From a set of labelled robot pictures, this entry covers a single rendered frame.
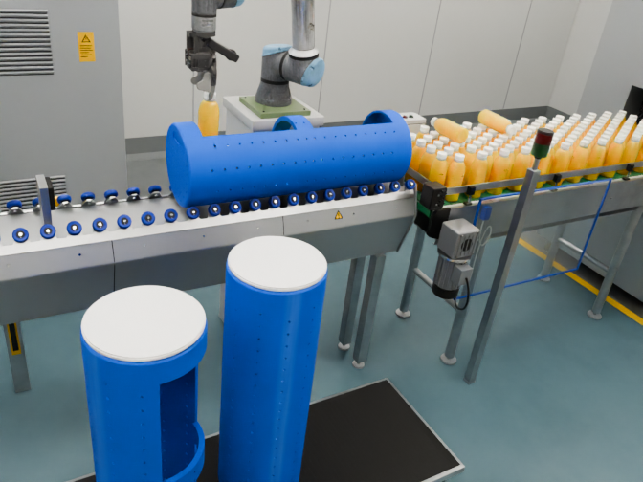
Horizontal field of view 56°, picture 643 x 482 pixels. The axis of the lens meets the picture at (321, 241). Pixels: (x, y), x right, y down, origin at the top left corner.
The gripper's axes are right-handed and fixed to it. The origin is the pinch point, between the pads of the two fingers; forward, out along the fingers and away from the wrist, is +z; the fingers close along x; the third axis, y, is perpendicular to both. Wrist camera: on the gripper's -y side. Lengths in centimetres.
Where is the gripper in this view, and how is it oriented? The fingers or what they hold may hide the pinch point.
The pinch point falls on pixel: (210, 94)
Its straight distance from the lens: 205.8
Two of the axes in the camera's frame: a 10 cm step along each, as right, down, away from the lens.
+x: 4.6, 4.8, -7.4
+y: -8.8, 1.6, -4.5
